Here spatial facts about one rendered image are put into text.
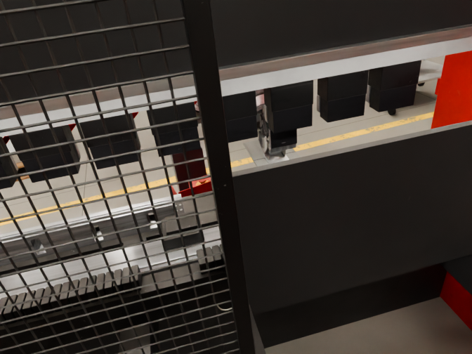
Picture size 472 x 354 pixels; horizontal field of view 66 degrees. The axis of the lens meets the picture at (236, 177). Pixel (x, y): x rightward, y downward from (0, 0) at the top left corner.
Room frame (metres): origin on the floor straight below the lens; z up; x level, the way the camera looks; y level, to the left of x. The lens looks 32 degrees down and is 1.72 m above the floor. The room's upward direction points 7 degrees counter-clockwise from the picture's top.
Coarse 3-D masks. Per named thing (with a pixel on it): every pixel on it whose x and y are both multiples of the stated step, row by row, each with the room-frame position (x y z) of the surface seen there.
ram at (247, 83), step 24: (408, 48) 1.22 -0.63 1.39; (432, 48) 1.23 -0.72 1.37; (456, 48) 1.25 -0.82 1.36; (288, 72) 1.14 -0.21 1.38; (312, 72) 1.16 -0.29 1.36; (336, 72) 1.17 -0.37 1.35; (144, 96) 1.06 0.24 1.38; (168, 96) 1.08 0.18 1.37; (0, 120) 0.99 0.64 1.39; (24, 120) 1.00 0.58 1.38; (72, 120) 1.03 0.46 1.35
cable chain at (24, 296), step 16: (112, 272) 0.70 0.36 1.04; (128, 272) 0.69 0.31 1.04; (48, 288) 0.67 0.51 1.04; (64, 288) 0.66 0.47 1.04; (112, 288) 0.65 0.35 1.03; (128, 288) 0.66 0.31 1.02; (0, 304) 0.64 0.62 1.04; (32, 304) 0.62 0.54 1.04; (48, 304) 0.62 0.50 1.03; (64, 304) 0.63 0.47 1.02; (80, 304) 0.64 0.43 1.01; (16, 320) 0.61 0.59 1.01
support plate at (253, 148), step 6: (246, 144) 1.42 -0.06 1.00; (252, 144) 1.42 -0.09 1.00; (258, 144) 1.41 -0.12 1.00; (252, 150) 1.36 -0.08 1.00; (258, 150) 1.35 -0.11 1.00; (288, 150) 1.32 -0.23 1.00; (294, 150) 1.31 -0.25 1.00; (252, 156) 1.31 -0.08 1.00; (258, 156) 1.30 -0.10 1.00; (288, 156) 1.27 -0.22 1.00; (294, 156) 1.26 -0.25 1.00; (258, 162) 1.25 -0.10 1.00; (264, 162) 1.24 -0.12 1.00
